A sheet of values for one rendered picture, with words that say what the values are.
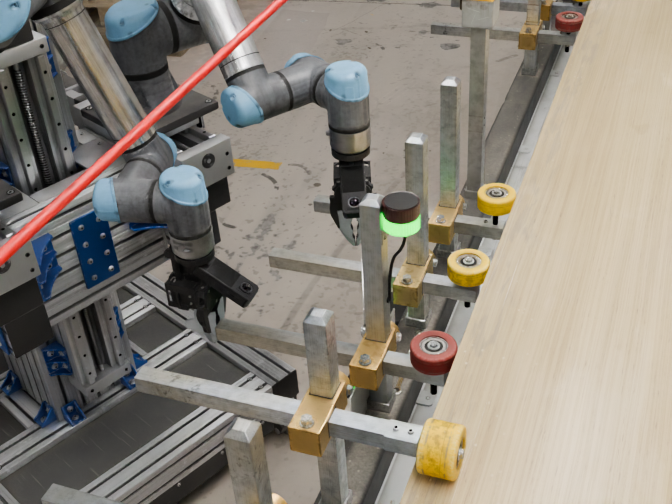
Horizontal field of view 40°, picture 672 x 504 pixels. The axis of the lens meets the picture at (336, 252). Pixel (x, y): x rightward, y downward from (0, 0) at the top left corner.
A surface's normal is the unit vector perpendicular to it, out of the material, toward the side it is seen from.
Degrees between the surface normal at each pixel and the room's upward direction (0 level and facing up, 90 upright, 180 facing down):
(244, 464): 90
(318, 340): 90
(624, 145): 0
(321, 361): 90
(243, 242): 0
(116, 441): 0
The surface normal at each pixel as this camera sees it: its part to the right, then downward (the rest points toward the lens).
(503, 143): -0.06, -0.81
